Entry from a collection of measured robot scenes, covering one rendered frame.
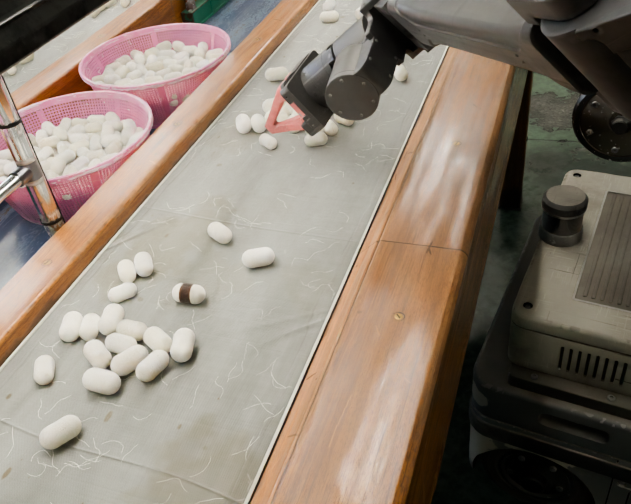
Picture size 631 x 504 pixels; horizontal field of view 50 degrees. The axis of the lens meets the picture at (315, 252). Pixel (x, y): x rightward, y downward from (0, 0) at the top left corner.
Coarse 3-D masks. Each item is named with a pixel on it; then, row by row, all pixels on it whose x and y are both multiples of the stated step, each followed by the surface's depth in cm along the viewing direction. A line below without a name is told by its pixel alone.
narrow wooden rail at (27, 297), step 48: (288, 0) 134; (240, 48) 118; (192, 96) 105; (144, 144) 95; (192, 144) 98; (96, 192) 86; (144, 192) 88; (48, 240) 79; (96, 240) 80; (48, 288) 73; (0, 336) 68
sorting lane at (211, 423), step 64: (320, 0) 139; (384, 128) 96; (192, 192) 88; (256, 192) 87; (320, 192) 85; (384, 192) 84; (128, 256) 79; (192, 256) 78; (320, 256) 75; (192, 320) 70; (256, 320) 69; (320, 320) 68; (0, 384) 66; (64, 384) 65; (128, 384) 64; (192, 384) 63; (256, 384) 62; (0, 448) 60; (64, 448) 59; (128, 448) 58; (192, 448) 58; (256, 448) 57
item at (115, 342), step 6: (108, 336) 67; (114, 336) 66; (120, 336) 66; (126, 336) 66; (108, 342) 66; (114, 342) 66; (120, 342) 66; (126, 342) 66; (132, 342) 66; (108, 348) 66; (114, 348) 66; (120, 348) 66; (126, 348) 66
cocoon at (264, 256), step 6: (246, 252) 74; (252, 252) 74; (258, 252) 74; (264, 252) 74; (270, 252) 74; (246, 258) 74; (252, 258) 74; (258, 258) 74; (264, 258) 74; (270, 258) 74; (246, 264) 74; (252, 264) 74; (258, 264) 74; (264, 264) 74
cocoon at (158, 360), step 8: (152, 352) 64; (160, 352) 64; (144, 360) 64; (152, 360) 63; (160, 360) 64; (168, 360) 64; (136, 368) 63; (144, 368) 63; (152, 368) 63; (160, 368) 64; (144, 376) 63; (152, 376) 63
